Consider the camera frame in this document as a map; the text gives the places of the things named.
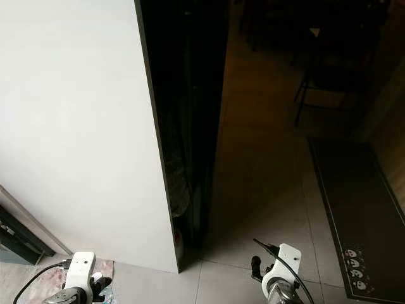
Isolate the black panda print floor mat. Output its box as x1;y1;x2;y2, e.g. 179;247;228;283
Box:
308;136;405;303

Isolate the bubble wrap sheet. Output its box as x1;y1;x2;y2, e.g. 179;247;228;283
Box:
160;114;194;219

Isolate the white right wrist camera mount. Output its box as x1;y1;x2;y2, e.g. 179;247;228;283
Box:
263;243;302;295

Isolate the black fridge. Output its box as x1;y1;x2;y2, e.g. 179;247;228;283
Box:
135;0;232;273

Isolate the clear bottle with white cap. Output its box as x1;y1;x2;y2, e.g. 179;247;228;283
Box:
101;285;116;304

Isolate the dark wooden chair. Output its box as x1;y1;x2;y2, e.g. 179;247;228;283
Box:
291;0;390;127

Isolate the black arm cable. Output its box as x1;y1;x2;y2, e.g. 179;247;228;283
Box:
13;260;70;304
253;238;317;304

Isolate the white bottle with red cap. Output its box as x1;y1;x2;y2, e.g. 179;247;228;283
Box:
174;228;189;249

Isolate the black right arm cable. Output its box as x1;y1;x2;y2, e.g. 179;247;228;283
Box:
253;238;317;304

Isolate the black sliding door frame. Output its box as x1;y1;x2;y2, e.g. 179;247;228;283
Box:
0;187;73;267

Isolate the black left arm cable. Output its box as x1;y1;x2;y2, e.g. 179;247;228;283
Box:
13;260;70;304

